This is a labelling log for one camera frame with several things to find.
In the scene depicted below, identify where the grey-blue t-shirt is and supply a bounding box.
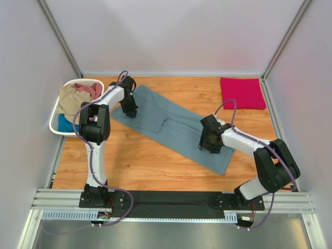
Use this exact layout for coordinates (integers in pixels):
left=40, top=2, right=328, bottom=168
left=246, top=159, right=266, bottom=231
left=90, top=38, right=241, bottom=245
left=111, top=85, right=234, bottom=175

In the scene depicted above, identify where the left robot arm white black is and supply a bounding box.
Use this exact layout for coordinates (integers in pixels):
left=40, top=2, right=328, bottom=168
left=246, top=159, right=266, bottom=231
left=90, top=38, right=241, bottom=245
left=79, top=77, right=138, bottom=202

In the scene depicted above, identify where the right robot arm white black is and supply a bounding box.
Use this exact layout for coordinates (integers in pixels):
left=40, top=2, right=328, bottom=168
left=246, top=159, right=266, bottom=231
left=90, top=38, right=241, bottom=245
left=199, top=121, right=300, bottom=206

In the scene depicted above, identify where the pink shirt in basket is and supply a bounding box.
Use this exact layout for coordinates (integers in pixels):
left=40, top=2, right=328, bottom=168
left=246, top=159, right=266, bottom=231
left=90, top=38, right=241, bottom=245
left=73, top=83, right=103, bottom=100

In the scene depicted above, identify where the beige shirt in basket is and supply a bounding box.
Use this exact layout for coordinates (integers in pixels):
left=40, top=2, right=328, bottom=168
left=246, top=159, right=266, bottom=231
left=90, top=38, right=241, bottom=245
left=58, top=85, right=93, bottom=123

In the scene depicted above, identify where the folded magenta t-shirt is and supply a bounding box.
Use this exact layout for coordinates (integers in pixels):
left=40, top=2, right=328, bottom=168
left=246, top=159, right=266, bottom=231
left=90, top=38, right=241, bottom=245
left=220, top=77, right=267, bottom=110

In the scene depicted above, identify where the teal shirt in basket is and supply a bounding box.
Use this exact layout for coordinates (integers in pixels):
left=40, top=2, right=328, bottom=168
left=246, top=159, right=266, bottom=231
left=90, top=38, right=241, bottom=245
left=58, top=114, right=74, bottom=133

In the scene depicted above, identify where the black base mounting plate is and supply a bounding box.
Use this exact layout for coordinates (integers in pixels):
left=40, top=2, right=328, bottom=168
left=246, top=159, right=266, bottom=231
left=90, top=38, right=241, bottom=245
left=79, top=190, right=265, bottom=217

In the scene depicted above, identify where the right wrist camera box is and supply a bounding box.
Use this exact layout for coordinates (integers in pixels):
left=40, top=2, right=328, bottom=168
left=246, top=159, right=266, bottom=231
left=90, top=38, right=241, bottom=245
left=200, top=114, right=226, bottom=132

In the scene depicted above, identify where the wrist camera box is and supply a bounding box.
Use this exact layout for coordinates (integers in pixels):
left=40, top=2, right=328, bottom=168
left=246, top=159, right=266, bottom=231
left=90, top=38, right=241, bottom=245
left=200, top=114, right=226, bottom=132
left=121, top=76, right=137, bottom=92

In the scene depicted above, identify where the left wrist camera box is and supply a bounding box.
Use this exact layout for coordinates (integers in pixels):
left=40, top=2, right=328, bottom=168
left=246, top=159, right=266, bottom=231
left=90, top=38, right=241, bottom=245
left=121, top=76, right=137, bottom=92

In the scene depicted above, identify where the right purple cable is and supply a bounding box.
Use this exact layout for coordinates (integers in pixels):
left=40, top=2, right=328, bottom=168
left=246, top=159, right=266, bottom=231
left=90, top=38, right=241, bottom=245
left=214, top=99, right=298, bottom=231

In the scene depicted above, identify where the right aluminium frame post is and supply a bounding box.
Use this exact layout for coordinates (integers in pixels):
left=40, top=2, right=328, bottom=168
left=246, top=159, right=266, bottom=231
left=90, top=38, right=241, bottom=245
left=261, top=0, right=313, bottom=80

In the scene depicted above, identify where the aluminium frame post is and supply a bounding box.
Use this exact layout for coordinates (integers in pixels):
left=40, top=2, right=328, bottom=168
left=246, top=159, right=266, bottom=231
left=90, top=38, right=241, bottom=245
left=261, top=0, right=313, bottom=80
left=36, top=0, right=84, bottom=78

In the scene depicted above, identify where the aluminium front rail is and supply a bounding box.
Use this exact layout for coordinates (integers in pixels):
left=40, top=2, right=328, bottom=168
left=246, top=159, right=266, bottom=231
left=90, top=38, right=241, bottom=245
left=31, top=189, right=315, bottom=214

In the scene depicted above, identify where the slotted grey cable duct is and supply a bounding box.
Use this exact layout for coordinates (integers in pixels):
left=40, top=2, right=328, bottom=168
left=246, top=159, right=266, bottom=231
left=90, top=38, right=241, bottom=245
left=41, top=210, right=238, bottom=224

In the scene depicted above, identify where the left aluminium frame post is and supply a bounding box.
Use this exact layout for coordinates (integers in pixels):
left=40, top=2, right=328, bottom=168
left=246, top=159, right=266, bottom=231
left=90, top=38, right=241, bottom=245
left=36, top=0, right=84, bottom=78

